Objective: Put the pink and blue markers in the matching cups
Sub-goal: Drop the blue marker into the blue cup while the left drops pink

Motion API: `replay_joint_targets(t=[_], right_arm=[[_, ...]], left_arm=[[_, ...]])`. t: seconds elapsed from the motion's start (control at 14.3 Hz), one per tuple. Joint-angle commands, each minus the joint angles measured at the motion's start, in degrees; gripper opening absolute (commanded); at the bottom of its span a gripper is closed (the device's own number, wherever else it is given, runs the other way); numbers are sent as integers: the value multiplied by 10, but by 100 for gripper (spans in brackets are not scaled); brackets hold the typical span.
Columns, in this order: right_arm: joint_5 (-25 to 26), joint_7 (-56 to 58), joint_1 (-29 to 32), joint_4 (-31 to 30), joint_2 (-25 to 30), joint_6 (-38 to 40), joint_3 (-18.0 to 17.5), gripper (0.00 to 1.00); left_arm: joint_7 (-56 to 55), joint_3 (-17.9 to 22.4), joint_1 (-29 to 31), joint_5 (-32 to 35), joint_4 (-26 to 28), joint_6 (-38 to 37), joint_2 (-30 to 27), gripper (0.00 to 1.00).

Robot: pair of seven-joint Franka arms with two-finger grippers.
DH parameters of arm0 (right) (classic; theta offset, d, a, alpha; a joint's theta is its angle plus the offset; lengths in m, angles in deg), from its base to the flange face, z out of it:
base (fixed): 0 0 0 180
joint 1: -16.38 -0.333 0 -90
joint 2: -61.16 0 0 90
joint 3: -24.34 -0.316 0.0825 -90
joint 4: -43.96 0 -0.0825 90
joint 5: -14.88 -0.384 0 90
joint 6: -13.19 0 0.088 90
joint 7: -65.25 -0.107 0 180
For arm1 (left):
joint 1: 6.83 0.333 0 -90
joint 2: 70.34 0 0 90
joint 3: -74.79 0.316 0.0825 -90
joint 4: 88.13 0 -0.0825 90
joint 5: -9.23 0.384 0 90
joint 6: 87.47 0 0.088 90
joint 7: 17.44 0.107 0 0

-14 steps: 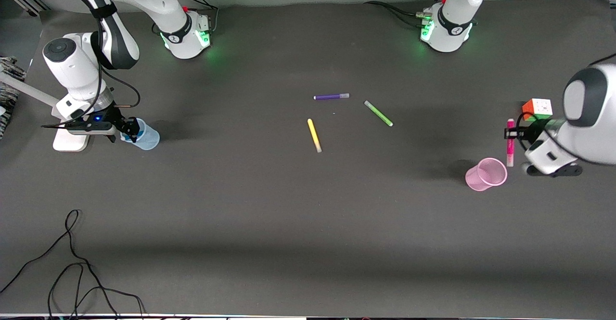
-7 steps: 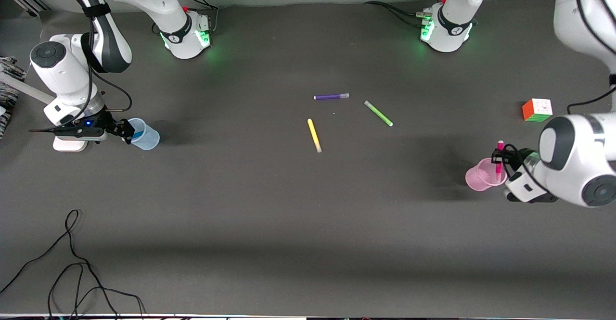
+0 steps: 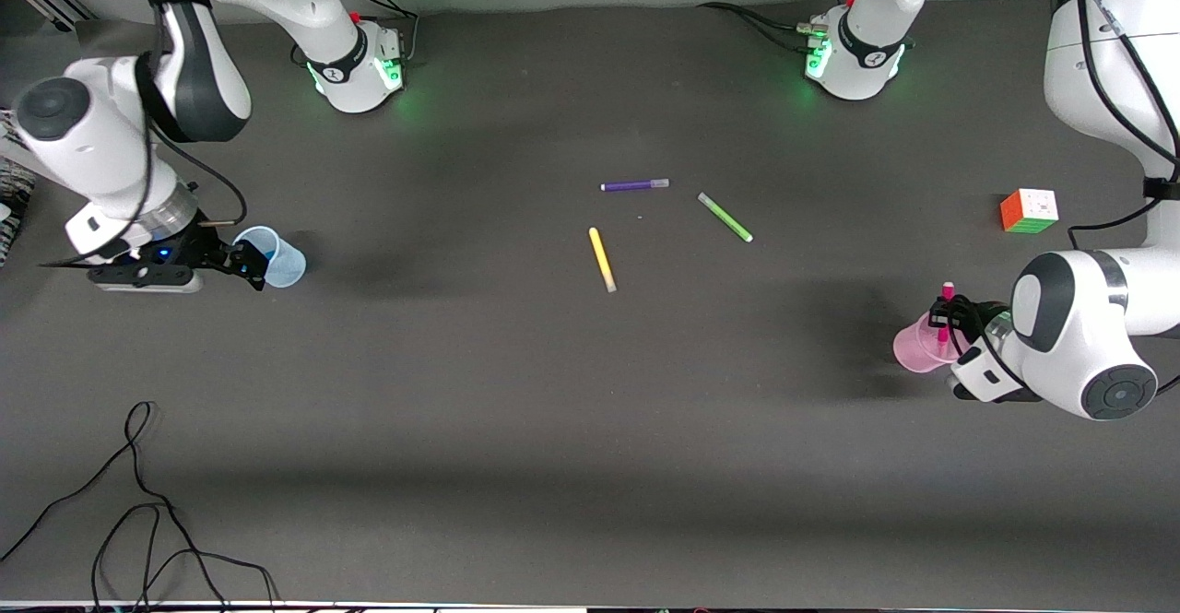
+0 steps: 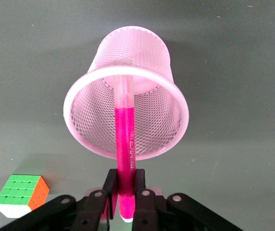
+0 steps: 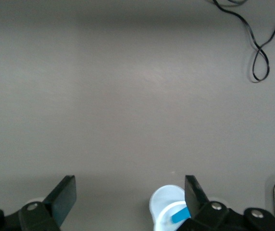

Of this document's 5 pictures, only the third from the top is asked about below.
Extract pink marker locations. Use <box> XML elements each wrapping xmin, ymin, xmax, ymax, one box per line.
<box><xmin>936</xmin><ymin>281</ymin><xmax>957</xmax><ymax>363</ymax></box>

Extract translucent blue plastic cup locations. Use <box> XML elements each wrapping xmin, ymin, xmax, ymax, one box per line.
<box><xmin>232</xmin><ymin>225</ymin><xmax>307</xmax><ymax>289</ymax></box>

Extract pink plastic cup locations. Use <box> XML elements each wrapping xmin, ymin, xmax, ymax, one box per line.
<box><xmin>892</xmin><ymin>311</ymin><xmax>964</xmax><ymax>375</ymax></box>

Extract colourful puzzle cube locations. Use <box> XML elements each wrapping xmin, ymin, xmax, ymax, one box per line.
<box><xmin>999</xmin><ymin>188</ymin><xmax>1060</xmax><ymax>235</ymax></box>

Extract grey patterned object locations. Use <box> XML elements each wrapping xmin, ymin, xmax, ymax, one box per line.
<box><xmin>0</xmin><ymin>111</ymin><xmax>36</xmax><ymax>268</ymax></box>

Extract green marker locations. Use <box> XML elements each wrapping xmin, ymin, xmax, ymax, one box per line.
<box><xmin>697</xmin><ymin>192</ymin><xmax>755</xmax><ymax>244</ymax></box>

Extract yellow marker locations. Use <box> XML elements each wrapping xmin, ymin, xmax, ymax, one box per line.
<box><xmin>588</xmin><ymin>226</ymin><xmax>618</xmax><ymax>294</ymax></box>

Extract black right arm wrist cable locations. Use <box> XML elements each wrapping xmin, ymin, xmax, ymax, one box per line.
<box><xmin>118</xmin><ymin>0</ymin><xmax>249</xmax><ymax>229</ymax></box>

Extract black arm wrist cable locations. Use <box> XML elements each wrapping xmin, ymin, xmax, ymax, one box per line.
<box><xmin>118</xmin><ymin>0</ymin><xmax>249</xmax><ymax>229</ymax></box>
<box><xmin>1058</xmin><ymin>0</ymin><xmax>1180</xmax><ymax>253</ymax></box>

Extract loose thin black cable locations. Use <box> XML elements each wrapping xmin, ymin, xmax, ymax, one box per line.
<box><xmin>0</xmin><ymin>400</ymin><xmax>278</xmax><ymax>610</ymax></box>

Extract black left arm wrist cable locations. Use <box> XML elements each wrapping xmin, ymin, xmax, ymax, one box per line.
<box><xmin>1058</xmin><ymin>0</ymin><xmax>1180</xmax><ymax>253</ymax></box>

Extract black right arm base cables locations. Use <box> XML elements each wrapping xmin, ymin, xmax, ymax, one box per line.
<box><xmin>290</xmin><ymin>0</ymin><xmax>421</xmax><ymax>68</ymax></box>

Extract black arm base cables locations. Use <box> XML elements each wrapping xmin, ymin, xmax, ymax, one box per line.
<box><xmin>290</xmin><ymin>0</ymin><xmax>421</xmax><ymax>68</ymax></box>
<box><xmin>697</xmin><ymin>0</ymin><xmax>863</xmax><ymax>53</ymax></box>

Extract black left arm base cables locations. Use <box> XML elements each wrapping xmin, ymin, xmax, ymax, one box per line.
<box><xmin>697</xmin><ymin>0</ymin><xmax>863</xmax><ymax>53</ymax></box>

